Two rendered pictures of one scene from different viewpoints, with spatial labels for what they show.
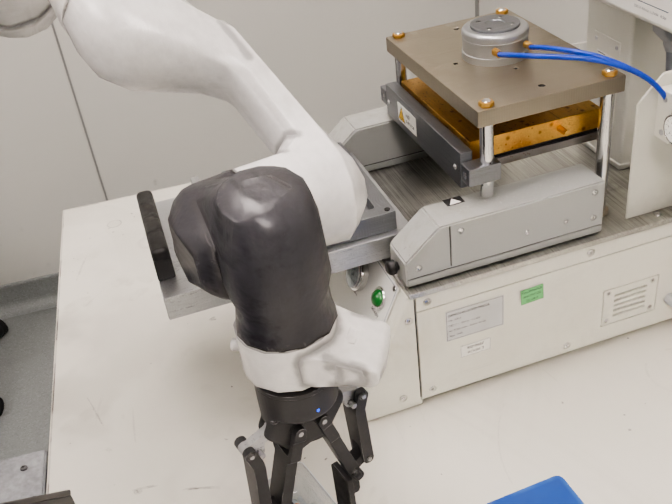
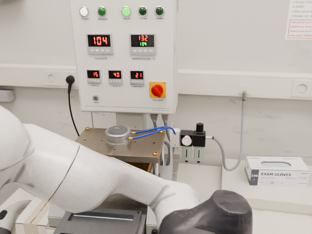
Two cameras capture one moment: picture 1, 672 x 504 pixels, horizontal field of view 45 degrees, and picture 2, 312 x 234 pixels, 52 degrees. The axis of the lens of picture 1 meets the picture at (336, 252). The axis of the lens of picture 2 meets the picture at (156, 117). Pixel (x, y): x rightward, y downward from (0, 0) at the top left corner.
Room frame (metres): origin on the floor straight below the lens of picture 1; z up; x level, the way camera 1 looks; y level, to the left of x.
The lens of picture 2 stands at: (0.50, 0.56, 1.54)
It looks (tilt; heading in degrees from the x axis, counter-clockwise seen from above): 22 degrees down; 292
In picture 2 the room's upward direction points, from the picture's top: 1 degrees counter-clockwise
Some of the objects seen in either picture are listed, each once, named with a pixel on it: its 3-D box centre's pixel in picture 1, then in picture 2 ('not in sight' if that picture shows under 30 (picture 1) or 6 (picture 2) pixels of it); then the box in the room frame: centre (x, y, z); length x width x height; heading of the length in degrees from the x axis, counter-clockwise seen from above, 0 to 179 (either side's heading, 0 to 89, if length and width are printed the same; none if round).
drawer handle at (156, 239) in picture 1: (154, 232); not in sight; (0.83, 0.21, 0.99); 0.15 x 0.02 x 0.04; 14
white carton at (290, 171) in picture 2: not in sight; (275, 170); (0.47, -0.70, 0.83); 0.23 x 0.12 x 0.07; 17
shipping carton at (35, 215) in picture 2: not in sight; (45, 217); (1.22, -0.15, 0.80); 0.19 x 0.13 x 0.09; 100
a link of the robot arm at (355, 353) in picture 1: (317, 344); not in sight; (0.55, 0.03, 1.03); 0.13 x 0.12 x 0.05; 28
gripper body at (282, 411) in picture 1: (299, 402); not in sight; (0.55, 0.05, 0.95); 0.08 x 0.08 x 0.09
